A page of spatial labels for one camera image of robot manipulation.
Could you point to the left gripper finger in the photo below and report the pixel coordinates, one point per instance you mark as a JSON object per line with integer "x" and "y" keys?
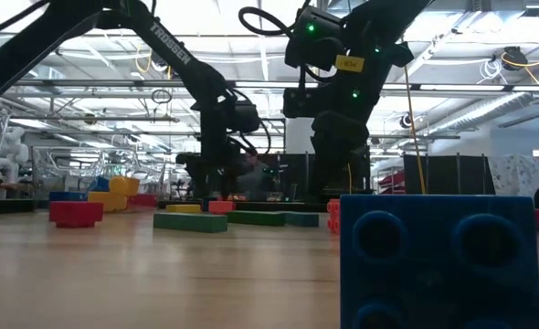
{"x": 204, "y": 188}
{"x": 228, "y": 187}

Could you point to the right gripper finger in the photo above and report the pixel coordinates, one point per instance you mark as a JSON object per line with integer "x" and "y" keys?
{"x": 340, "y": 173}

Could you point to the long green wooden block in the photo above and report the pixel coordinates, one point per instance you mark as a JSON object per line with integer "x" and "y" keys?
{"x": 256, "y": 218}
{"x": 190, "y": 222}

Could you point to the long teal wooden block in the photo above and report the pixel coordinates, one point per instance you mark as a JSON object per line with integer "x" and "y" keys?
{"x": 302, "y": 219}

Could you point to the red plastic block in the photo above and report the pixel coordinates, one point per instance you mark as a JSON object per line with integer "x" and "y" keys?
{"x": 75, "y": 214}
{"x": 141, "y": 200}

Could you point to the yellow plastic block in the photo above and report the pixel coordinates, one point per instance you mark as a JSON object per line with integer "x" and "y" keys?
{"x": 124, "y": 186}
{"x": 109, "y": 202}

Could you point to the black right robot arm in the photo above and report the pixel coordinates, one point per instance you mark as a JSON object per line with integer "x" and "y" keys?
{"x": 379, "y": 23}

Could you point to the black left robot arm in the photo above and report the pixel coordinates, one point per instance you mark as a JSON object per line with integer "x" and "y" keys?
{"x": 173, "y": 45}

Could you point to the long yellow wooden block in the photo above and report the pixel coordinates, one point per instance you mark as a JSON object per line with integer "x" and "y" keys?
{"x": 183, "y": 208}

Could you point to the yellow label tag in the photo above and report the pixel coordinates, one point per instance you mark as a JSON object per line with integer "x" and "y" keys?
{"x": 349, "y": 63}

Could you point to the red rack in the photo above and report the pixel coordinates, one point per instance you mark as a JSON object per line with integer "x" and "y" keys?
{"x": 395, "y": 180}

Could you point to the white pillar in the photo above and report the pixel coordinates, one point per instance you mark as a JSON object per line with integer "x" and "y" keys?
{"x": 299, "y": 134}

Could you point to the small blue plastic block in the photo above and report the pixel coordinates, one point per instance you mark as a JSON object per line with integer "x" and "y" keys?
{"x": 68, "y": 196}

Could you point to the small clear plastic bin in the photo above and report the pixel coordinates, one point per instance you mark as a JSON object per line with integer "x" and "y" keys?
{"x": 59, "y": 160}

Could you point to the white patterned sheet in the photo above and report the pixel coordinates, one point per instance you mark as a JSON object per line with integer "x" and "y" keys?
{"x": 516, "y": 173}

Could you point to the white humanoid figure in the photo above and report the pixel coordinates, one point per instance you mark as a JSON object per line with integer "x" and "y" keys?
{"x": 17, "y": 151}

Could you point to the wide black partition wall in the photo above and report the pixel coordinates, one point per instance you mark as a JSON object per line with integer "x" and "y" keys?
{"x": 292, "y": 176}

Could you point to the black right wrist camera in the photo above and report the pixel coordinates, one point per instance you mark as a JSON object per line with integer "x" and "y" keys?
{"x": 299, "y": 102}

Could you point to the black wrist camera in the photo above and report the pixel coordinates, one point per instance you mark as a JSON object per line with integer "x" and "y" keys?
{"x": 244, "y": 116}
{"x": 299, "y": 102}

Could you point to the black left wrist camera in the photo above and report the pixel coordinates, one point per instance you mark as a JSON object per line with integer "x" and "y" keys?
{"x": 244, "y": 116}

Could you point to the long ceiling light rail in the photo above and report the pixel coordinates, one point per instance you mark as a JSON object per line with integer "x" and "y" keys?
{"x": 457, "y": 87}

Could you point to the silver ventilation duct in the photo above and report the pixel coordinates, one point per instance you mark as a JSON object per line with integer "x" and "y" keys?
{"x": 479, "y": 109}

